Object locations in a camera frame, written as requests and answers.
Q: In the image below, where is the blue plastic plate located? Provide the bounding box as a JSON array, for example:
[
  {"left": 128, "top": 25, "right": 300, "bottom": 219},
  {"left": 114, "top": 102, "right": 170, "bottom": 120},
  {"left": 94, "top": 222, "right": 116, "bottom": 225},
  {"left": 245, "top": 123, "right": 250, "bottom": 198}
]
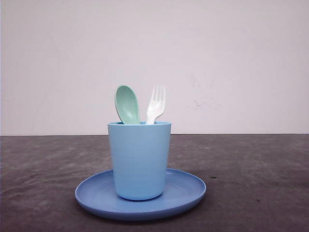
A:
[{"left": 75, "top": 168, "right": 207, "bottom": 221}]

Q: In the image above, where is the white plastic fork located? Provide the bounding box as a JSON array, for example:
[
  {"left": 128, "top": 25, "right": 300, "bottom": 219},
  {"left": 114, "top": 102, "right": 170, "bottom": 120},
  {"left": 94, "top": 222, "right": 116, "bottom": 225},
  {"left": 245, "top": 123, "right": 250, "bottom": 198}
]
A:
[{"left": 146, "top": 86, "right": 166, "bottom": 125}]

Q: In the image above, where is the light blue plastic cup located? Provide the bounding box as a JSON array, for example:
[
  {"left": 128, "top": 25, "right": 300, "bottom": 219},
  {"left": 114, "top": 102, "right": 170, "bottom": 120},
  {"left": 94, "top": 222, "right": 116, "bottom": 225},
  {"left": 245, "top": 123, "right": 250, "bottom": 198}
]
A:
[{"left": 108, "top": 121, "right": 171, "bottom": 201}]

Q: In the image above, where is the mint green plastic spoon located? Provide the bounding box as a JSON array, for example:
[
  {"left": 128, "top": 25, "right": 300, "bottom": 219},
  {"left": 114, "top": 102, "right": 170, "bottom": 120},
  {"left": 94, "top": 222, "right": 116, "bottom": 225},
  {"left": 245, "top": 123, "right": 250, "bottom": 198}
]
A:
[{"left": 114, "top": 85, "right": 140, "bottom": 125}]

